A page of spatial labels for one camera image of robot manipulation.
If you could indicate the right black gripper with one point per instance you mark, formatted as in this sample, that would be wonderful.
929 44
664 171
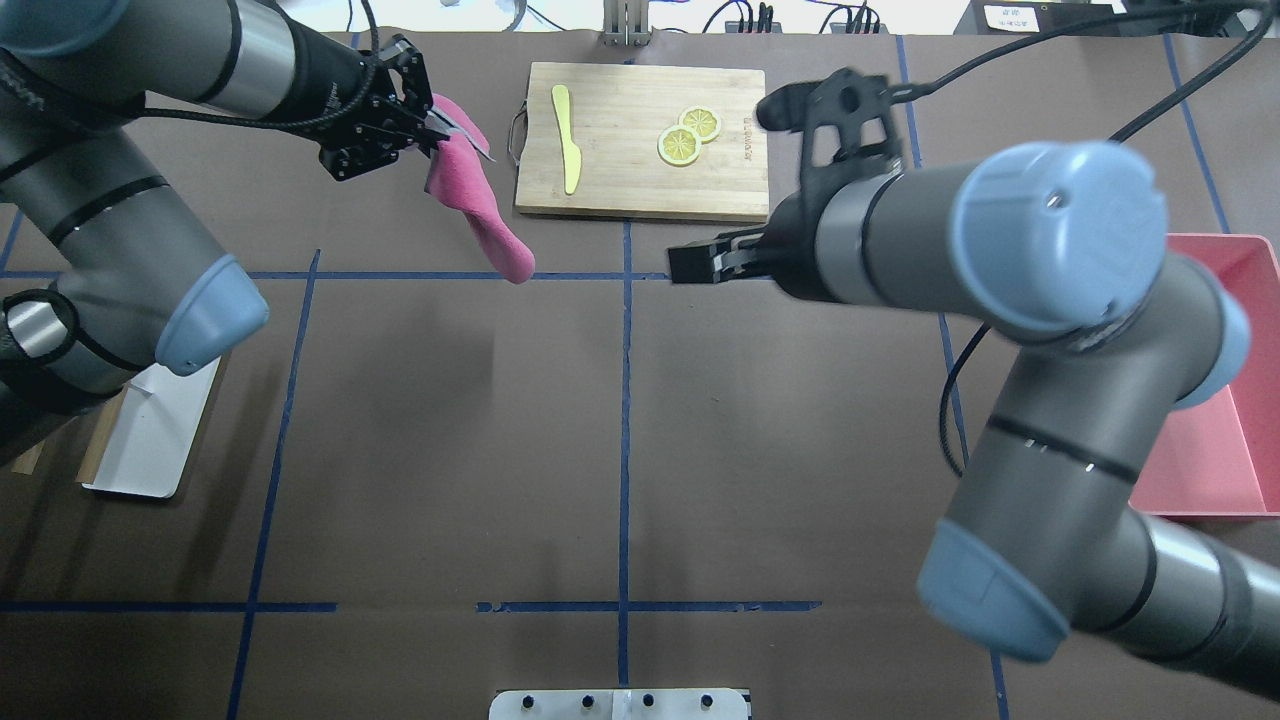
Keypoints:
797 240

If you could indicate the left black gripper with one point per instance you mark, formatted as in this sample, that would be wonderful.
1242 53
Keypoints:
327 87

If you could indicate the pink and grey cloth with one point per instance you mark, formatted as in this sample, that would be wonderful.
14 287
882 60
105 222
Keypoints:
458 181

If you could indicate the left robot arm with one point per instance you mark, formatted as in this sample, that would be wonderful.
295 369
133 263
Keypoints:
146 282

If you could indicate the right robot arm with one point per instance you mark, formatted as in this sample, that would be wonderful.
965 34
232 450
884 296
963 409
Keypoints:
1062 249

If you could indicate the front lemon slice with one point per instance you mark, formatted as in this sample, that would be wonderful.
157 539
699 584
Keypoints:
679 146

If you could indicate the lemon slice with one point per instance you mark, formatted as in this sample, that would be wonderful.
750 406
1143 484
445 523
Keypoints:
679 146
705 122

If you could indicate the rear lemon slice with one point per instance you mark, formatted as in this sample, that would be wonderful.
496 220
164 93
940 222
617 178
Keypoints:
705 122

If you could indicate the bamboo cutting board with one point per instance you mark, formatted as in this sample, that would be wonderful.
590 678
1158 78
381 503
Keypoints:
618 112

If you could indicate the yellow plastic knife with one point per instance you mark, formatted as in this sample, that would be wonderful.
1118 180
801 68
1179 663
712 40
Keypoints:
570 151

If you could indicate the black box with label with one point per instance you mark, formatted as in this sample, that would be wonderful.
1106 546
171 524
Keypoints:
1018 18

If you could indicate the white rectangular tray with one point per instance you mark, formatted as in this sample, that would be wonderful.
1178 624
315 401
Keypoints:
151 444

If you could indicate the pink plastic bin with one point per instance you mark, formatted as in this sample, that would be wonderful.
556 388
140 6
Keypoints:
1220 460

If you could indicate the aluminium frame post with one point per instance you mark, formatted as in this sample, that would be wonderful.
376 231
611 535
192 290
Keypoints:
626 23

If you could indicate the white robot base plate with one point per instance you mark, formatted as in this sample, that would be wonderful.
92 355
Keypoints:
623 703

